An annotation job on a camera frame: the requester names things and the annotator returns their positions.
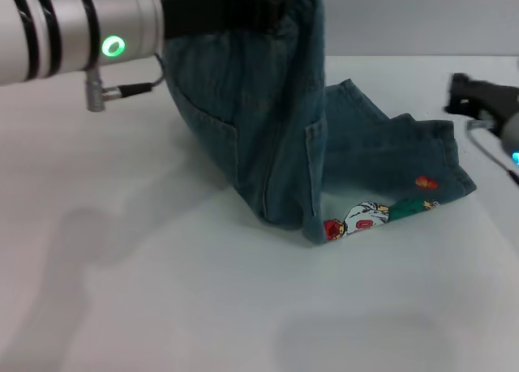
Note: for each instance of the blue denim shorts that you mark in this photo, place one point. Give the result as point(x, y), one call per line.
point(263, 125)

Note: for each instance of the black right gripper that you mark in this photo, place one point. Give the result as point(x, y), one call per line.
point(490, 100)

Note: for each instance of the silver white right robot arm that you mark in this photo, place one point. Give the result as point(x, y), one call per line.
point(511, 137)

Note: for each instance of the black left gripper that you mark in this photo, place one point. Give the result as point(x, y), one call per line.
point(211, 15)

